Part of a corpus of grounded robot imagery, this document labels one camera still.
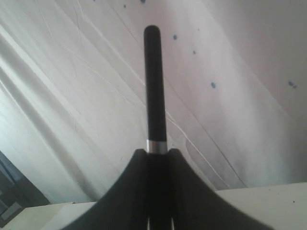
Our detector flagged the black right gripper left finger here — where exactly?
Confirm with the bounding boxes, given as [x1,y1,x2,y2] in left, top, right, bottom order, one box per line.
[63,149,148,230]

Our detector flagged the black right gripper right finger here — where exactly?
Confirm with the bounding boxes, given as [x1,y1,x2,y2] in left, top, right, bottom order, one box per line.
[167,149,271,230]

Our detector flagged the white backdrop cloth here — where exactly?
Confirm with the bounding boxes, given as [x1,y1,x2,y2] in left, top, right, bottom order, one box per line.
[0,0,307,203]

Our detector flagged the black paintbrush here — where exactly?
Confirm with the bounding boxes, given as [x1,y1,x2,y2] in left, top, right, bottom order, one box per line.
[143,25,167,154]

